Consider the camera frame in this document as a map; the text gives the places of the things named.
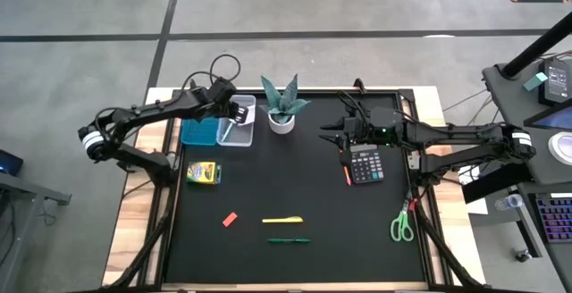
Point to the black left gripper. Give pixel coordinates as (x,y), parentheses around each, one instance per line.
(221,98)

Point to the green ballpoint pen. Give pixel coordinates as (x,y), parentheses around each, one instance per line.
(288,240)

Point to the laptop screen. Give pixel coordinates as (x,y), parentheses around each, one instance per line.
(552,119)

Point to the yellow highlighter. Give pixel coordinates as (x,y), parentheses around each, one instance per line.
(281,220)

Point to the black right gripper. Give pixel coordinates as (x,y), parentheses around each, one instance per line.
(384,128)

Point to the grey metal desk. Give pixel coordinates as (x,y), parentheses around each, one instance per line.
(27,195)

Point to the white paper slip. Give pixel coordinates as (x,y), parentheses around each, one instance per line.
(251,115)

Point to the blue plastic basket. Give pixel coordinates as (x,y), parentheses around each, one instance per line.
(199,132)

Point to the clear water bottle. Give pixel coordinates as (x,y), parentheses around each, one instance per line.
(508,202)

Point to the small red clip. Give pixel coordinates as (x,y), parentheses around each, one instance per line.
(413,204)

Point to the silver metal bracket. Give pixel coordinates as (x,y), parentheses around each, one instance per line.
(413,161)

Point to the black calculator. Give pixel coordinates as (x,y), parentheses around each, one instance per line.
(366,165)

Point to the black power adapter box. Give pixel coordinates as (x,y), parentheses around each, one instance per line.
(554,81)

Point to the white round device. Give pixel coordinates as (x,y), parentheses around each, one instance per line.
(563,148)

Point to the device with blue screen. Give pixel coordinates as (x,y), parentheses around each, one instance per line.
(10,162)

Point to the orange eraser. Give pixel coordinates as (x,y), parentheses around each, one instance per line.
(229,220)

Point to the backlit computer keyboard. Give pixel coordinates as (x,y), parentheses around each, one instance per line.
(556,218)

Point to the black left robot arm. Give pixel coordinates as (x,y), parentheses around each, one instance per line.
(147,111)

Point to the snake plant in white pot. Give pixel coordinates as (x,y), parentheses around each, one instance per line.
(282,105)

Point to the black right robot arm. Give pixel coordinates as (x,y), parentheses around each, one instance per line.
(460,134)

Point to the white paper sheet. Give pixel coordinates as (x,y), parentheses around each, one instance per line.
(476,206)

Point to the orange pen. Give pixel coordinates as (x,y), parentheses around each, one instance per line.
(347,176)

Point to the black caster wheel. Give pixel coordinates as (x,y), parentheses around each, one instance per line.
(523,255)

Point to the yellow green crayon box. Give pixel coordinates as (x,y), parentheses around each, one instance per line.
(203,172)

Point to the clear plastic container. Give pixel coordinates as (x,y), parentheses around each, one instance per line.
(241,136)

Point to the grey side desk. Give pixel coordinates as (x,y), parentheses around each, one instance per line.
(514,105)

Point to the black camera stand pole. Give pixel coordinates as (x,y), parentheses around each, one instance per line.
(536,47)

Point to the small teal box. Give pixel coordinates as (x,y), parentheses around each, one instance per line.
(535,81)

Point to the black aluminium table frame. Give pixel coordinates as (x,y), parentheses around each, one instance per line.
(147,250)

